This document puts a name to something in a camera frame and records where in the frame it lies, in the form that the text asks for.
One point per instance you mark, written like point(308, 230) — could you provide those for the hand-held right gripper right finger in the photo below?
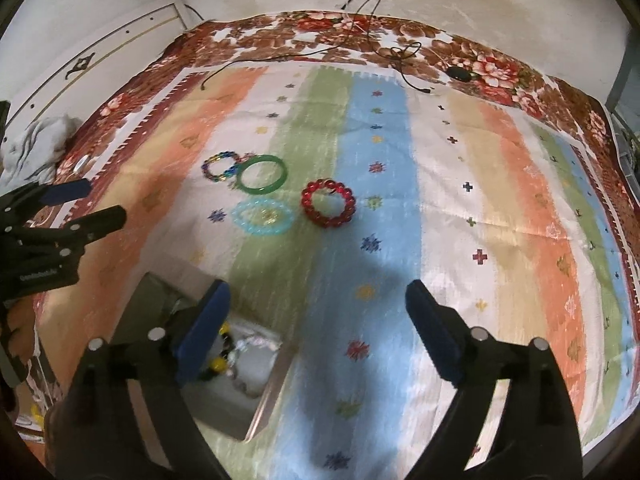
point(434, 332)

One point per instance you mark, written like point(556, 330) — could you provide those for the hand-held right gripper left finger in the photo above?
point(202, 332)

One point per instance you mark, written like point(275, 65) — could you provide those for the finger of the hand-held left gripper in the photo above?
point(65, 193)
point(97, 221)

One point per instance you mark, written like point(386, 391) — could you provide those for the grey cardboard box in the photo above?
point(220, 405)

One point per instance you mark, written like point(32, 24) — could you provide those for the green bangle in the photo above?
point(245, 185)

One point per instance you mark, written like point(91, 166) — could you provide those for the white crumpled cloth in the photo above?
point(35, 141)

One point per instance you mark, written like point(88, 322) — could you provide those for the striped pastel cloth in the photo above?
point(380, 200)

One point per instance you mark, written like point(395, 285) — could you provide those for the black round device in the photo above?
point(458, 74)

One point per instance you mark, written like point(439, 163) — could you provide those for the brown floral blanket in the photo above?
point(325, 30)

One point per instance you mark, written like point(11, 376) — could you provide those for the grey metal frame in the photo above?
point(620, 85)

